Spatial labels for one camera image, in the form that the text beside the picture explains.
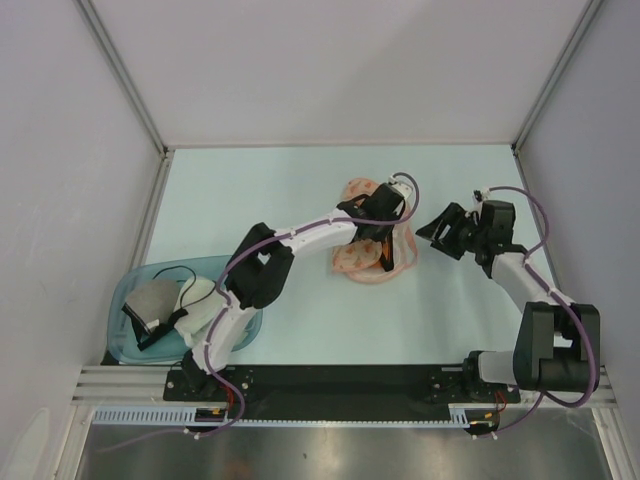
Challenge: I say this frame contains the blue plastic basin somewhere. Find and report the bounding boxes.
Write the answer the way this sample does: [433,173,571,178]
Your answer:
[107,255,231,365]

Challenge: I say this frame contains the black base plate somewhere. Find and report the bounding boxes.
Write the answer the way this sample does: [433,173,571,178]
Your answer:
[164,364,521,424]

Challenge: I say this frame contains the grey bra in basin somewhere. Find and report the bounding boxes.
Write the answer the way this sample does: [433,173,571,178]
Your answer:
[122,278,186,351]

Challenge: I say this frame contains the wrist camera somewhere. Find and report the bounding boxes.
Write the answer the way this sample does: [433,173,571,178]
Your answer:
[473,188,491,203]
[387,176,414,201]

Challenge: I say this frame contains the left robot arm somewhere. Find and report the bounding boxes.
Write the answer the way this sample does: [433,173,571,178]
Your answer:
[177,180,412,400]

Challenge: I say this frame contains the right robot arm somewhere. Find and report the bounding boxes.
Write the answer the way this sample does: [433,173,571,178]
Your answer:
[416,200,600,405]

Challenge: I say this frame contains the white bra in basin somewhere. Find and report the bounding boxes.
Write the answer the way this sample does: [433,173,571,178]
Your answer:
[174,276,225,348]

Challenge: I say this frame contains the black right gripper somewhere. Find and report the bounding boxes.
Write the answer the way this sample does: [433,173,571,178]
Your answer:
[415,202,486,261]

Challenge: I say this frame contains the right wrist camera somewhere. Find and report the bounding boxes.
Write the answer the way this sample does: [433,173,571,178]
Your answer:
[473,188,491,203]

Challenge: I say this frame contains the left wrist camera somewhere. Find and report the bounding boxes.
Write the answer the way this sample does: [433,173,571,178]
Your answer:
[387,176,414,201]

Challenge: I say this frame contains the white slotted cable duct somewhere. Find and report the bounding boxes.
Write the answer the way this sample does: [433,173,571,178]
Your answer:
[92,405,498,429]

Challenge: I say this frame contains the pink mesh laundry bag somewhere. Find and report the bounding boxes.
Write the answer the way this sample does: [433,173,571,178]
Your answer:
[331,202,418,284]

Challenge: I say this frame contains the orange bra black straps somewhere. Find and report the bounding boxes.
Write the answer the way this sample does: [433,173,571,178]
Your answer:
[377,237,399,274]

